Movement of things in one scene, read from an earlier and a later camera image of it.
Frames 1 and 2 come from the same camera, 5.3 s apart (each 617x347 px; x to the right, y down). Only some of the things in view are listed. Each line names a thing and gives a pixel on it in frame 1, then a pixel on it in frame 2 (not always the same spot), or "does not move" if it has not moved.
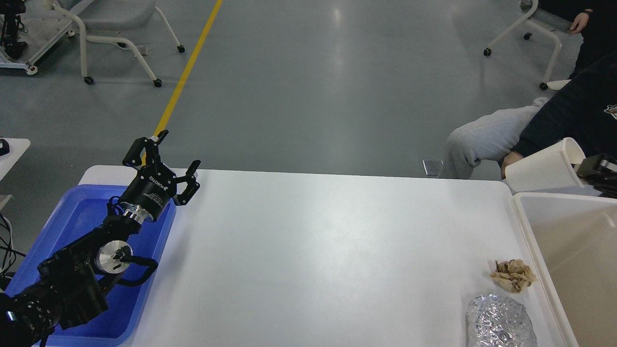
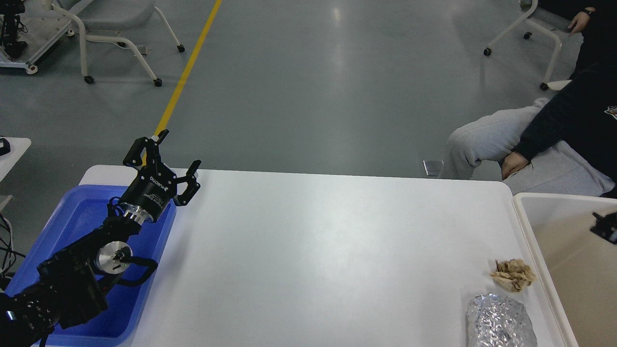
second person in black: (594, 79) does not move
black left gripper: (154, 185) does not move
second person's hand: (580, 22) does not move
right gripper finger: (600, 171) → (606, 226)
